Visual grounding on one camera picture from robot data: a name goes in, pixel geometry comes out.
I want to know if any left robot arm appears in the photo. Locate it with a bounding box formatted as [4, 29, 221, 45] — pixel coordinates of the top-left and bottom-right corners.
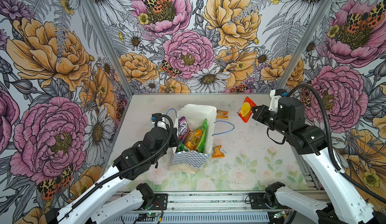
[45, 113, 179, 224]

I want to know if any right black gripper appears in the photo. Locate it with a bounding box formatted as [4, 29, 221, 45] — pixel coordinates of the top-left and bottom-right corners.
[251, 104, 292, 136]

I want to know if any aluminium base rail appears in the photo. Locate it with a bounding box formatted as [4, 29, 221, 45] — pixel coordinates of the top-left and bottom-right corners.
[75, 191, 341, 224]

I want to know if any green Lays chips bag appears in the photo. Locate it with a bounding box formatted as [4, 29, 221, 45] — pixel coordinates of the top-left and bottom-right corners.
[195, 119, 208, 153]

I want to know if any small orange snack packet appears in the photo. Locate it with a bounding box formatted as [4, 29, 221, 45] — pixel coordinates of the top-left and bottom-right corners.
[212, 145, 225, 159]

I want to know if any checkered paper bag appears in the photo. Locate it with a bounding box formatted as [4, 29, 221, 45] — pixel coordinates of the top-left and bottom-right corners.
[169, 104, 229, 174]

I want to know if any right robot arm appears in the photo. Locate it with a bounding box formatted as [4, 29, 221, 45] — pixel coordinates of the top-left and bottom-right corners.
[250, 85, 386, 224]

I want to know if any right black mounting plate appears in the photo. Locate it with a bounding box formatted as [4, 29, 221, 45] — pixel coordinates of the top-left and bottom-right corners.
[247, 192, 271, 210]

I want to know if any purple candy bag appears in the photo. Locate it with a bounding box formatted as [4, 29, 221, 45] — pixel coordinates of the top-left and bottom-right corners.
[178, 116, 190, 142]

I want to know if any orange biscuit packet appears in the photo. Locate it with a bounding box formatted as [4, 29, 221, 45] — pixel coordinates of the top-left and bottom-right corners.
[216, 109, 229, 119]

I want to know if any small red orange packet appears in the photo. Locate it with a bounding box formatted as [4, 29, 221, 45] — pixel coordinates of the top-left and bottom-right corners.
[237, 97, 257, 123]

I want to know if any yellow mango candy bag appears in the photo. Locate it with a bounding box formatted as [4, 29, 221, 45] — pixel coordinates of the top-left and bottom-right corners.
[184, 129, 201, 151]

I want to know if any black mounting plate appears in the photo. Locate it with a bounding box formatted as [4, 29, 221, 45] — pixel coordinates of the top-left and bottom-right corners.
[247, 192, 271, 210]
[141, 193, 168, 211]

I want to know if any green rainbow snack bag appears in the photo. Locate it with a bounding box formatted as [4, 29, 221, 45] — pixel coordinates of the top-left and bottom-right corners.
[176, 142, 190, 153]

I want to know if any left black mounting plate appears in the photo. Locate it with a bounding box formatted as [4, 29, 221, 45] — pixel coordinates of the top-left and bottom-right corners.
[141, 193, 168, 211]

